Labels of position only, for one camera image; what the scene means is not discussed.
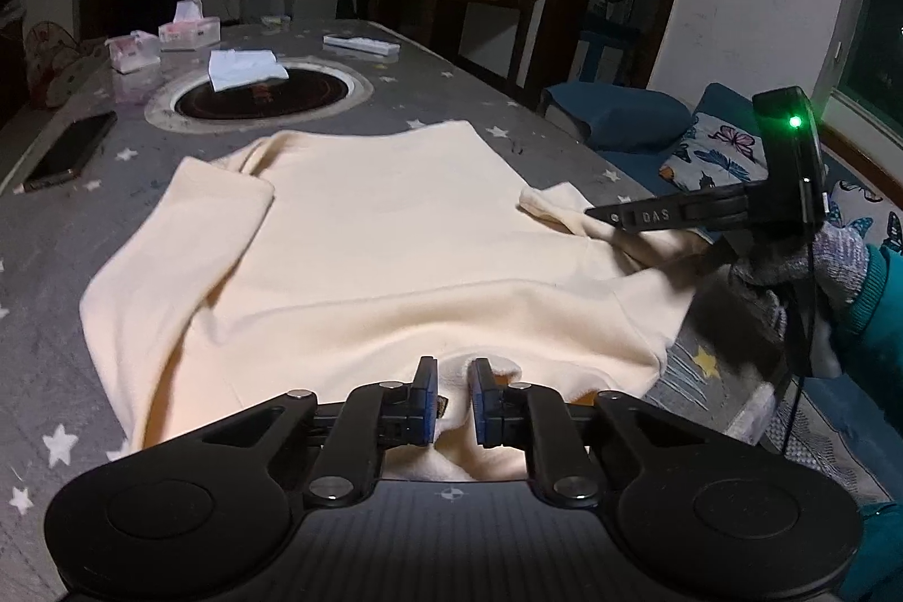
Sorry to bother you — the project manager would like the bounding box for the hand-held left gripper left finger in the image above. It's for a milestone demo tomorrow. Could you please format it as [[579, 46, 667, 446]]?
[[189, 357, 442, 508]]

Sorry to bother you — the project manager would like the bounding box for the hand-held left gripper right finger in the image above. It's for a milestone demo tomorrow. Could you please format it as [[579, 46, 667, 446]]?
[[468, 357, 715, 506]]

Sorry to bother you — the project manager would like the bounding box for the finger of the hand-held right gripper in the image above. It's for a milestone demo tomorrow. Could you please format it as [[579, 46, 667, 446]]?
[[585, 183, 756, 235]]

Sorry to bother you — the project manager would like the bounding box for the cream sweater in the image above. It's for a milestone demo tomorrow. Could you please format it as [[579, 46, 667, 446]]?
[[79, 120, 712, 483]]

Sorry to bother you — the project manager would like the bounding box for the person's right forearm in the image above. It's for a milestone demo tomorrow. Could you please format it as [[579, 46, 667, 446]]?
[[827, 242, 903, 383]]

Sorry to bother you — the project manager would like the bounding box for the person's right hand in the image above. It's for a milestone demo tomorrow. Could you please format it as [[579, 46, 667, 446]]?
[[731, 225, 871, 336]]

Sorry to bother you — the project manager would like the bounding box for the butterfly print pillow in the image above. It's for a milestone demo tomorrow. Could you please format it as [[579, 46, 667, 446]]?
[[659, 108, 772, 195], [824, 179, 903, 256]]

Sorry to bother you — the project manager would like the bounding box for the blue sofa cushion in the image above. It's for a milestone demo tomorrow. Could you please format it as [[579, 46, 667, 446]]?
[[542, 81, 693, 156]]

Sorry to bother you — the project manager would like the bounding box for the window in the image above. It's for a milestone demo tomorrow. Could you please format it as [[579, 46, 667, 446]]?
[[831, 0, 903, 118]]

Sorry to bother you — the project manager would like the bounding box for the dark wooden side table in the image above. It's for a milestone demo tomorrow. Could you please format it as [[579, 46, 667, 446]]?
[[422, 0, 541, 85]]

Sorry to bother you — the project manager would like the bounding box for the white remote control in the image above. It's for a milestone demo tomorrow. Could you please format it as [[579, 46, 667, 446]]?
[[323, 33, 400, 59]]

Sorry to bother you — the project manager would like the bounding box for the round built-in induction cooker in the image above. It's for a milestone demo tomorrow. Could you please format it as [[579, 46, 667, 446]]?
[[144, 58, 374, 132]]

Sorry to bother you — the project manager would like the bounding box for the grey star-print tablecloth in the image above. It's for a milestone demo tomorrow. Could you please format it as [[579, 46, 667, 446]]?
[[0, 18, 891, 575]]

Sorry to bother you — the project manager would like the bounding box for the white folded paper towel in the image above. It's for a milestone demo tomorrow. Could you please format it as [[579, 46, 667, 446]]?
[[209, 49, 289, 93]]

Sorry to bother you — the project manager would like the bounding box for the person's teal jacket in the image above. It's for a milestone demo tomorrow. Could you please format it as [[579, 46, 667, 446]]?
[[841, 502, 903, 602]]

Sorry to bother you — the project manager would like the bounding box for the black smartphone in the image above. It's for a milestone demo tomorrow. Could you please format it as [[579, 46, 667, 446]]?
[[23, 110, 119, 188]]

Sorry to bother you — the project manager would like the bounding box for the pink white tissue box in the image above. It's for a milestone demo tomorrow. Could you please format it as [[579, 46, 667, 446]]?
[[158, 0, 222, 52]]

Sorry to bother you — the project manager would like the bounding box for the pink white tissue pack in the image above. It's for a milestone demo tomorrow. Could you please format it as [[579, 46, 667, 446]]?
[[105, 30, 163, 74]]

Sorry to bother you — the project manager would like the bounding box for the floral mesh cover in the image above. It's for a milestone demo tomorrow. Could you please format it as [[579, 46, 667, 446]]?
[[24, 19, 101, 111]]

